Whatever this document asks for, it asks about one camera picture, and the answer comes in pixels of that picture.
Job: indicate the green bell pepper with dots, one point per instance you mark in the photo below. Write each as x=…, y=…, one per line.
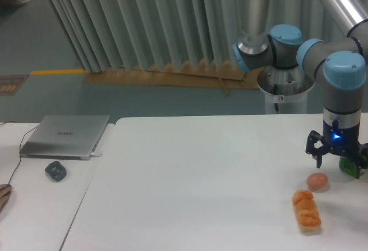
x=348, y=167

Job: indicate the person's hand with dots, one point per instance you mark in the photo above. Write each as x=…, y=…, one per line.
x=5, y=193

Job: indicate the brown egg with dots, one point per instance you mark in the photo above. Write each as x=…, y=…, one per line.
x=317, y=181

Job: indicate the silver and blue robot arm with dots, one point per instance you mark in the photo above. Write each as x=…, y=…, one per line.
x=340, y=69

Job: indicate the small black controller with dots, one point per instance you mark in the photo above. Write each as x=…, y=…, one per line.
x=56, y=171

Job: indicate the orange bread loaf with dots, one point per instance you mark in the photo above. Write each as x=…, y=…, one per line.
x=306, y=212

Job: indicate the brown cardboard sheet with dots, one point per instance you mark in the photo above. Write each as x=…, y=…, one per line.
x=226, y=77

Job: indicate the pale green folding curtain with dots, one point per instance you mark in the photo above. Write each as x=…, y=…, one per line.
x=208, y=36

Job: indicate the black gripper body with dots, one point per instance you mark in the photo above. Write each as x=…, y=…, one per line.
x=340, y=141

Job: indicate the silver closed laptop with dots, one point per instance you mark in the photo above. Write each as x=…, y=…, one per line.
x=72, y=137

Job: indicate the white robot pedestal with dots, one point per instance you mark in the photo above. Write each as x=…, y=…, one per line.
x=285, y=90

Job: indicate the white usb plug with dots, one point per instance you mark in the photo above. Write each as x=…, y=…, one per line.
x=96, y=155

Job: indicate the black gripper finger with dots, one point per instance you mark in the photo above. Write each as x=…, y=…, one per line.
x=317, y=147
x=358, y=162

